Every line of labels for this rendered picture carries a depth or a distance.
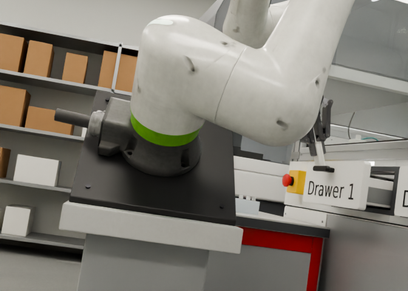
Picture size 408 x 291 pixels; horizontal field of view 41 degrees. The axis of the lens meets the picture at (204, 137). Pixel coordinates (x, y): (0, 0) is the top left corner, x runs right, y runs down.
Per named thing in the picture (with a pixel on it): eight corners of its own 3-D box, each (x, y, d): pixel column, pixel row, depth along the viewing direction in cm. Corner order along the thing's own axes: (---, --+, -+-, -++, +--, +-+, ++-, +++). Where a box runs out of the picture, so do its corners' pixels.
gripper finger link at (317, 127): (305, 99, 140) (311, 99, 140) (314, 142, 140) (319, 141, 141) (312, 98, 136) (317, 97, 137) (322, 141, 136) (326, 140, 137)
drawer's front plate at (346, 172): (358, 209, 121) (365, 160, 122) (302, 201, 149) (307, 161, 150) (365, 211, 121) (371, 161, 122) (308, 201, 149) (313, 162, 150)
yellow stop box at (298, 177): (293, 192, 164) (296, 169, 165) (283, 191, 171) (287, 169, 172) (308, 195, 165) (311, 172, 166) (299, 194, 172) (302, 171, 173)
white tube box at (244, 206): (221, 210, 151) (224, 196, 151) (207, 206, 158) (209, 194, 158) (258, 214, 157) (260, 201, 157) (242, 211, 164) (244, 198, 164)
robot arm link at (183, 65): (200, 166, 88) (228, 72, 75) (113, 127, 90) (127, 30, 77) (226, 121, 97) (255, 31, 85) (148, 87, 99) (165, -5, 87)
